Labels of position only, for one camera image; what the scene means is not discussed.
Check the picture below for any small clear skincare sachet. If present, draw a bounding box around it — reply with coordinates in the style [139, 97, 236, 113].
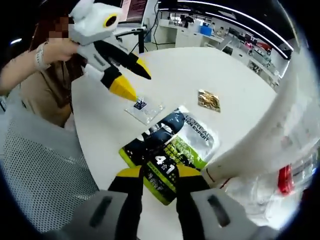
[124, 96, 166, 126]

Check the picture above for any person's beige shirt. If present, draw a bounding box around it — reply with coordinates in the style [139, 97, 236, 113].
[19, 58, 87, 129]

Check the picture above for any person's left hand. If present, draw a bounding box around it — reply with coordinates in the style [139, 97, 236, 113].
[46, 39, 81, 63]

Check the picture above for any person's head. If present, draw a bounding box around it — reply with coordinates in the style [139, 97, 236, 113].
[28, 11, 87, 83]

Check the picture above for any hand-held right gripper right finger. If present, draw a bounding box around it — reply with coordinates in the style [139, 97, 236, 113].
[174, 164, 273, 240]

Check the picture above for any white wristwatch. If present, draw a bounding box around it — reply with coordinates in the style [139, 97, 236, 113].
[34, 41, 53, 71]

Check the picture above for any green black skincare sachet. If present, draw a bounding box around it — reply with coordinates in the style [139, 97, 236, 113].
[118, 104, 223, 206]

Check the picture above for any black laptop stand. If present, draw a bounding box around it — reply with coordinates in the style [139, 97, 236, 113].
[113, 24, 154, 55]

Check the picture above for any white skincare tube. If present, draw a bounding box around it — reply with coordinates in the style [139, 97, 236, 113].
[201, 62, 320, 190]

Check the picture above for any gold foil skincare sachet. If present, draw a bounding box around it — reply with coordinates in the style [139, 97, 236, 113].
[197, 89, 223, 114]

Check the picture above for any blue storage box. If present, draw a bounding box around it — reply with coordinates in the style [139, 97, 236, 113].
[199, 24, 214, 36]

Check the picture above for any silver laptop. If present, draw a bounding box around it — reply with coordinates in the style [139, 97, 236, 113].
[119, 0, 149, 26]

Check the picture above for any grey mesh office chair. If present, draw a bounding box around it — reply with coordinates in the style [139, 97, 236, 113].
[0, 109, 101, 227]

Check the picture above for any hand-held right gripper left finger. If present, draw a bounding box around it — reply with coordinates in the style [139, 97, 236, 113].
[47, 166, 145, 240]

